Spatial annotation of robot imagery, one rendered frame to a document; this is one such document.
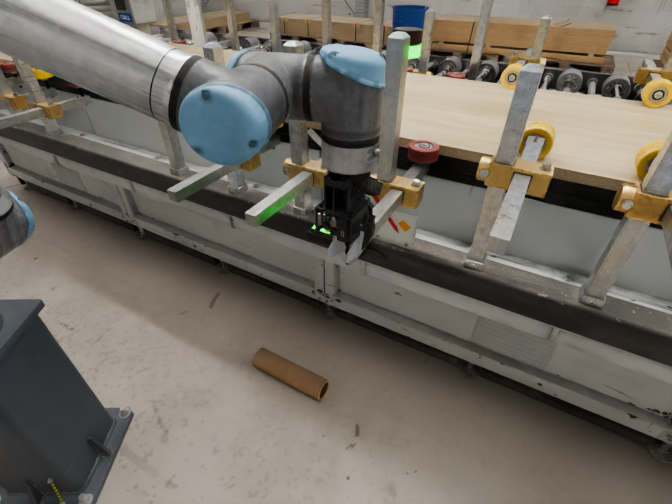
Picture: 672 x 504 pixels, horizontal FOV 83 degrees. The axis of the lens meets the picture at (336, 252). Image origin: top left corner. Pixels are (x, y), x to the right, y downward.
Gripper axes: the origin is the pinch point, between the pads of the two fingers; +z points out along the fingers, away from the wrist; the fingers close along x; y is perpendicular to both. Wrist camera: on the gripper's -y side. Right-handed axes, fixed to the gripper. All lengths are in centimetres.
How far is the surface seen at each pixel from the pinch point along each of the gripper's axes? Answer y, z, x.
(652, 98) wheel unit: -110, -14, 53
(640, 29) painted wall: -737, 16, 99
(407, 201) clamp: -24.1, -1.8, 2.5
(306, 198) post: -25.8, 7.0, -27.5
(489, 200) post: -24.9, -6.8, 20.0
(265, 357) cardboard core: -14, 75, -41
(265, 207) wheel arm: -3.9, -2.0, -23.8
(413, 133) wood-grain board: -49, -9, -6
